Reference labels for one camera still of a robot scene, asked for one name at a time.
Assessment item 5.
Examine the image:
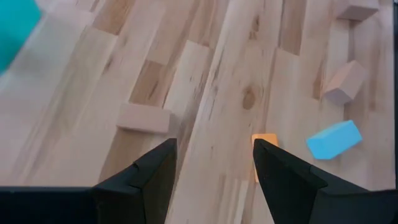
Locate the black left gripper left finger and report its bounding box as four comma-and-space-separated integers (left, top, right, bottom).
91, 138, 178, 224

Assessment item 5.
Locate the plain wood rectangular block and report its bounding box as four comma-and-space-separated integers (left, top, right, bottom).
336, 0, 381, 22
116, 102, 172, 135
323, 59, 367, 106

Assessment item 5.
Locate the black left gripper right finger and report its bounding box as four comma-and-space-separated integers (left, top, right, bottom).
252, 138, 371, 224

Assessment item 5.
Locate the green translucent plastic bin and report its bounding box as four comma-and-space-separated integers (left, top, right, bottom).
0, 0, 43, 76

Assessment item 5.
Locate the orange rectangular block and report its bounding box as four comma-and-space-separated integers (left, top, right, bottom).
251, 133, 279, 184

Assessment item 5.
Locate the teal rectangular block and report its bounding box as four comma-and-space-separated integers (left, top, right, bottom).
305, 119, 364, 161

